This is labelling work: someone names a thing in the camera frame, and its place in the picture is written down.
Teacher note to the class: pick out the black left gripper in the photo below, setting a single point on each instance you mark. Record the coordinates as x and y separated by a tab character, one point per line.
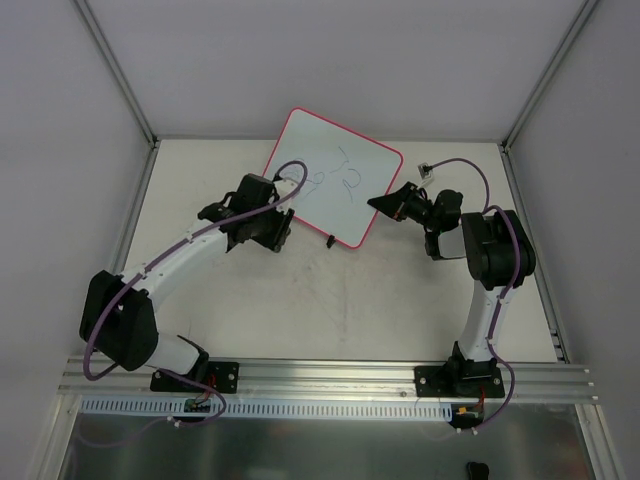
418	206

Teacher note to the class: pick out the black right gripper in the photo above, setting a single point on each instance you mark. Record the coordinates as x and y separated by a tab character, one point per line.
269	228

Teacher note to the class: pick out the pink-framed whiteboard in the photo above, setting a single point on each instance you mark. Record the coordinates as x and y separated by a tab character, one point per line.
345	170

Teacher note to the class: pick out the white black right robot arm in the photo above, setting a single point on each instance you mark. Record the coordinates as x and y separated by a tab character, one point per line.
119	317

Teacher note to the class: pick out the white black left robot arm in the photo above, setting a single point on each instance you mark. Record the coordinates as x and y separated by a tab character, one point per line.
498	254

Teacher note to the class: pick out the black object bottom edge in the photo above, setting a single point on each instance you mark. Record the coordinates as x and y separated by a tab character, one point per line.
477	471

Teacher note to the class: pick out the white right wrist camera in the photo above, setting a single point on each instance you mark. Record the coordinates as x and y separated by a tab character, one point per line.
285	187

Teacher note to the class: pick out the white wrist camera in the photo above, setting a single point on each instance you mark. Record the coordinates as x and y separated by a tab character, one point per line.
426	171
285	187

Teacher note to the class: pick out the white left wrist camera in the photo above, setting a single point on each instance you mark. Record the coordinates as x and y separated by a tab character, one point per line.
426	171

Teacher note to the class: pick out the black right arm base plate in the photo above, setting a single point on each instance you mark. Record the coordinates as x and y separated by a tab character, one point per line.
222	376

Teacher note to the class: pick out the aluminium mounting rail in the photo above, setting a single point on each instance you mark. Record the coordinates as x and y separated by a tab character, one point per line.
549	383

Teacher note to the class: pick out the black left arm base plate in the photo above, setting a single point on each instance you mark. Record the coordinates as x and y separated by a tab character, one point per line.
439	381

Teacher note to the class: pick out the left aluminium frame post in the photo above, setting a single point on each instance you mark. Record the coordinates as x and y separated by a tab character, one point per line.
105	50

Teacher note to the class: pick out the aluminium frame post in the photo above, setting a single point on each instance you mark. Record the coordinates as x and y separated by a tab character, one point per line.
572	34
105	50

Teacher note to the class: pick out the right aluminium frame post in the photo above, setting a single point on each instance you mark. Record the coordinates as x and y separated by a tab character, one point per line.
572	34

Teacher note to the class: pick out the white slotted cable duct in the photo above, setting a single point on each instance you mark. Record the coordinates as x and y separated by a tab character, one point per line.
254	408

